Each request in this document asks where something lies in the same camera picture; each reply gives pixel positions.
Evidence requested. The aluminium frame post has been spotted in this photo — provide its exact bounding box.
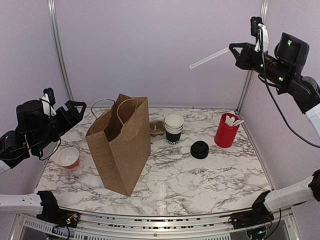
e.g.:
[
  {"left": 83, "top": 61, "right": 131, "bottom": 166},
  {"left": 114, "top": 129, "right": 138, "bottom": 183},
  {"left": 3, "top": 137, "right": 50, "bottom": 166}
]
[
  {"left": 235, "top": 0, "right": 270, "bottom": 115},
  {"left": 47, "top": 0, "right": 74, "bottom": 101}
]

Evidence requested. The stack of paper cups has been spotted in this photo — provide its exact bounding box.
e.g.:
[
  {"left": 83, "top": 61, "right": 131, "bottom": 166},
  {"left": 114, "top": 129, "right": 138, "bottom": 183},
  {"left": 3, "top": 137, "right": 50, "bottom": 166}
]
[{"left": 164, "top": 114, "right": 185, "bottom": 145}]

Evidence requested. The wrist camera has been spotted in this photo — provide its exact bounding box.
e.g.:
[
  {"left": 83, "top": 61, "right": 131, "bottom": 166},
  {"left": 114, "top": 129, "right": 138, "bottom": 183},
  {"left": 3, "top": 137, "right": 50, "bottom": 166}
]
[
  {"left": 40, "top": 87, "right": 57, "bottom": 116},
  {"left": 250, "top": 16, "right": 269, "bottom": 53}
]

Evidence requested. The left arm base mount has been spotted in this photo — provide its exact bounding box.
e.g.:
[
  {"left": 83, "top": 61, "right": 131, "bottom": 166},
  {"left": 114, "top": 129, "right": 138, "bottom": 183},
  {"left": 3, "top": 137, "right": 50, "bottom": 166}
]
[{"left": 36, "top": 190, "right": 80, "bottom": 228}]

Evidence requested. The aluminium front rail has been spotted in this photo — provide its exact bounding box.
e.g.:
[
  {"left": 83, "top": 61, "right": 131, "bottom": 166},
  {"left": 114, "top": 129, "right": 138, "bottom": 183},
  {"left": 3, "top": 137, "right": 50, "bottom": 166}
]
[{"left": 9, "top": 197, "right": 301, "bottom": 240}]

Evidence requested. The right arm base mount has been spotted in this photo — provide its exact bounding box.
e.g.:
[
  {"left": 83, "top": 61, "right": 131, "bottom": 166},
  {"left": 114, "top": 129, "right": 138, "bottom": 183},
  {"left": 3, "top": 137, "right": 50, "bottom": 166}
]
[{"left": 228, "top": 190, "right": 274, "bottom": 230}]

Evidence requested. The right aluminium frame post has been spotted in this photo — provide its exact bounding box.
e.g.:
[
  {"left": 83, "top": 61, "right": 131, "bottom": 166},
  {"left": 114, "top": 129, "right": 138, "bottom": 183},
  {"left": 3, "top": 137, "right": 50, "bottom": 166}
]
[{"left": 235, "top": 0, "right": 270, "bottom": 115}]

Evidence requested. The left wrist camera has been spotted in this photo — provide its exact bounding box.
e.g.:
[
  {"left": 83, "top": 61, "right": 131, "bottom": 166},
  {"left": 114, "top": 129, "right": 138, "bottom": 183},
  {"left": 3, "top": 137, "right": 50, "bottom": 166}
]
[{"left": 40, "top": 87, "right": 57, "bottom": 116}]

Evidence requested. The orange white bowl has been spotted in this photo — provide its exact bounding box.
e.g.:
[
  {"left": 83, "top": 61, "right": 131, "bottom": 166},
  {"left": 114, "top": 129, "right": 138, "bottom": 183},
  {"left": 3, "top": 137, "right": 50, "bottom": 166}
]
[{"left": 56, "top": 147, "right": 80, "bottom": 169}]

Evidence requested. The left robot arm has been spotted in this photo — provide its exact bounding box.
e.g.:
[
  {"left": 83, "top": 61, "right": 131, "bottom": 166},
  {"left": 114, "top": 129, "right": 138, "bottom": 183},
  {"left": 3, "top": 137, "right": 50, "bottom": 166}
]
[{"left": 0, "top": 95, "right": 87, "bottom": 223}]

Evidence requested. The red cylindrical holder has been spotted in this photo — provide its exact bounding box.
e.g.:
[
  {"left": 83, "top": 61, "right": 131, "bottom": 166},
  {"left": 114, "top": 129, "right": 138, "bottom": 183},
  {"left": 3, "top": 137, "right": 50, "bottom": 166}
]
[{"left": 214, "top": 113, "right": 240, "bottom": 148}]

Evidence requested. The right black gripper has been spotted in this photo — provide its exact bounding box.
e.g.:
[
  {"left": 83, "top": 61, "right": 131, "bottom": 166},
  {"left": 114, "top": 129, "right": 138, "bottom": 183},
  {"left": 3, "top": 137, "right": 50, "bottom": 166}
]
[{"left": 228, "top": 42, "right": 292, "bottom": 89}]

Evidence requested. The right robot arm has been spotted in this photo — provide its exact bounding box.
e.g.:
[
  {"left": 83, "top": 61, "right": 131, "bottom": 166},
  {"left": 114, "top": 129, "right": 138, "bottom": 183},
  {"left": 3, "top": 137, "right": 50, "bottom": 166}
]
[{"left": 228, "top": 32, "right": 320, "bottom": 224}]

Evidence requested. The cardboard cup carrier tray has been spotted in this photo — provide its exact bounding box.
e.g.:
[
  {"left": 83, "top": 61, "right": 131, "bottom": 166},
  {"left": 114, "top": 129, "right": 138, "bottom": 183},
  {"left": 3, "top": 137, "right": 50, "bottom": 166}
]
[{"left": 149, "top": 120, "right": 166, "bottom": 137}]

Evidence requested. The stack of black lids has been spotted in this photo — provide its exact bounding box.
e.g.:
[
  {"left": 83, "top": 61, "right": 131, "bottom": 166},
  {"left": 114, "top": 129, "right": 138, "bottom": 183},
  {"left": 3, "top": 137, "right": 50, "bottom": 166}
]
[{"left": 190, "top": 140, "right": 209, "bottom": 159}]

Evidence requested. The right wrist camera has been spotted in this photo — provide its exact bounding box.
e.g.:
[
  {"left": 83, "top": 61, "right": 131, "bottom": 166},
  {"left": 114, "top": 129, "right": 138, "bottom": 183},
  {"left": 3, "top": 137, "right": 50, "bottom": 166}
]
[{"left": 250, "top": 16, "right": 269, "bottom": 53}]

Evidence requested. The white straw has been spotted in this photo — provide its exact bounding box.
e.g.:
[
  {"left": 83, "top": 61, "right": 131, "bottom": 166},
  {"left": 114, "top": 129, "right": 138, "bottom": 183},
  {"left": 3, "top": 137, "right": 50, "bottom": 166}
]
[{"left": 189, "top": 47, "right": 229, "bottom": 70}]

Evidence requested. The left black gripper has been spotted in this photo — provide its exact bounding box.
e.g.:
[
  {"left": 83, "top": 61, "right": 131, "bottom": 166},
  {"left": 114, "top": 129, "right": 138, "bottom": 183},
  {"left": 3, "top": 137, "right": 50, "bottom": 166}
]
[{"left": 31, "top": 100, "right": 87, "bottom": 153}]

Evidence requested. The left aluminium frame post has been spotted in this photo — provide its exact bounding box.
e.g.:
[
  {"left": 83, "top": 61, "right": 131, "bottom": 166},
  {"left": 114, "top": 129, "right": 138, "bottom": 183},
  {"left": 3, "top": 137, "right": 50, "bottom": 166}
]
[{"left": 47, "top": 0, "right": 74, "bottom": 101}]

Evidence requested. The brown paper bag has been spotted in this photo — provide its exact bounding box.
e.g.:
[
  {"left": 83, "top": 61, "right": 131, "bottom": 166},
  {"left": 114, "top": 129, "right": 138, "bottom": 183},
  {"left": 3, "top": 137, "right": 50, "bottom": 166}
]
[{"left": 85, "top": 94, "right": 151, "bottom": 197}]

